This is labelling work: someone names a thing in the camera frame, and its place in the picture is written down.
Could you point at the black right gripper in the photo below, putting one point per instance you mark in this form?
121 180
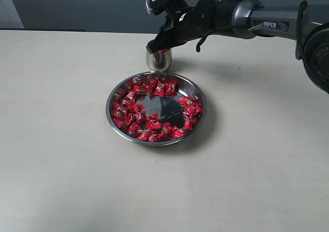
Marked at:
183 25

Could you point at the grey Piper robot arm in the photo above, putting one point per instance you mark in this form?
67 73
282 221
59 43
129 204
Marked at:
245 19

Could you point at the small steel cup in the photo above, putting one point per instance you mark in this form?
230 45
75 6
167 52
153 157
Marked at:
159 62

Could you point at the round steel plate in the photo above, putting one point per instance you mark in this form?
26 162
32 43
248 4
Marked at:
145 117

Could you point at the red wrapped candy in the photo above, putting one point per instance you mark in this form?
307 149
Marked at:
139 89
166 129
119 122
189 123
171 88
160 89
186 101
131 96

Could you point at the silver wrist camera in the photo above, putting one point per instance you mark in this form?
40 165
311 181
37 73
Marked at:
156 7

